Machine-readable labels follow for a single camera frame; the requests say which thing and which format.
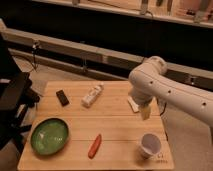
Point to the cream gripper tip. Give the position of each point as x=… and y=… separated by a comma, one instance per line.
x=145, y=112

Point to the green ceramic bowl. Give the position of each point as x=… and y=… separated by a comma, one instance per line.
x=49, y=136

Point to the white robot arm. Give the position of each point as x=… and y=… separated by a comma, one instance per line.
x=148, y=81

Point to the white rectangular block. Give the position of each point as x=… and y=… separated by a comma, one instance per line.
x=133, y=105

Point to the white cup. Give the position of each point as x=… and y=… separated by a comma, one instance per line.
x=150, y=145

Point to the orange carrot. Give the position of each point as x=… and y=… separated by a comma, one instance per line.
x=95, y=146

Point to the white plastic bottle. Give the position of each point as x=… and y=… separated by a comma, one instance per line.
x=92, y=95

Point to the black rectangular block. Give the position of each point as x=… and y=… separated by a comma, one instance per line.
x=62, y=98

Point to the black chair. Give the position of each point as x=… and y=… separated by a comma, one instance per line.
x=16, y=96

